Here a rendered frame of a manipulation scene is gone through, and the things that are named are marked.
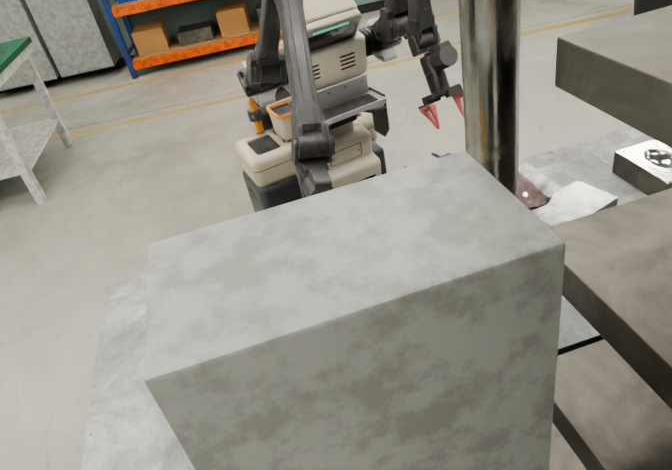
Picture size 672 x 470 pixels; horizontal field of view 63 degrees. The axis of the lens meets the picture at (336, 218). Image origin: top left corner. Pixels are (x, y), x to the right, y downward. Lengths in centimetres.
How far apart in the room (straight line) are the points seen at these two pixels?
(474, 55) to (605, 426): 51
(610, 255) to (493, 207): 27
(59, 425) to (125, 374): 122
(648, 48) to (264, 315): 38
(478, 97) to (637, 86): 18
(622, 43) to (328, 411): 39
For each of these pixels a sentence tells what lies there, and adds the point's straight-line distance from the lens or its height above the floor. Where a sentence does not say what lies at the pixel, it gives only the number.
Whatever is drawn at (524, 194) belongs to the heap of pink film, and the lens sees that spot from 149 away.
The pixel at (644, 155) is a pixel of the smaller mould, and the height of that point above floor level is 86.
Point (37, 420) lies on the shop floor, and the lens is 270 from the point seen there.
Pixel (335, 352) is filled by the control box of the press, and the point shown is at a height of 144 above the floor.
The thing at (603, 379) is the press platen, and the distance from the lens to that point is 89.
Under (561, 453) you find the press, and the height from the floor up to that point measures 78.
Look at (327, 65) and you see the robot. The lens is 175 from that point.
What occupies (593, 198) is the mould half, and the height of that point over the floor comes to 91.
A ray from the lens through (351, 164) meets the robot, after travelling 190.
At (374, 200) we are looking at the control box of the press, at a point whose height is 147.
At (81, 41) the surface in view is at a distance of 680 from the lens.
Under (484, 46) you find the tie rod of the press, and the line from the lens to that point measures 59.
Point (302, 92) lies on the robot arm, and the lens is 115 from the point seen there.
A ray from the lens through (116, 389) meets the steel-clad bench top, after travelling 139.
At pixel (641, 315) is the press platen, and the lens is 63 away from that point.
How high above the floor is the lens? 173
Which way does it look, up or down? 34 degrees down
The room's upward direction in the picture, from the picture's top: 12 degrees counter-clockwise
